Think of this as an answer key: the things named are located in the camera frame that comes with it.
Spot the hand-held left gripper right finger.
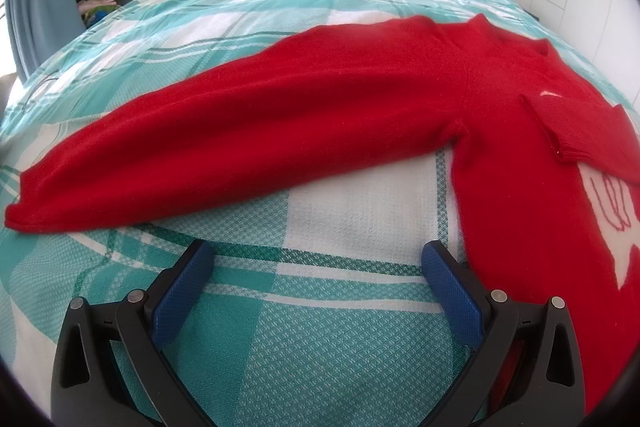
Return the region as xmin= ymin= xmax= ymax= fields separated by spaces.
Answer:
xmin=421 ymin=241 xmax=587 ymax=427

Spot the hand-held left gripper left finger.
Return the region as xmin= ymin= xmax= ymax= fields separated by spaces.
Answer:
xmin=50 ymin=239 xmax=216 ymax=427

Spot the red knit sweater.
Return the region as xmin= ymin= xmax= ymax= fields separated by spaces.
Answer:
xmin=4 ymin=13 xmax=640 ymax=419

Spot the teal checked bed sheet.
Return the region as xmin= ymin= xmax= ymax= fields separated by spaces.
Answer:
xmin=0 ymin=0 xmax=640 ymax=427

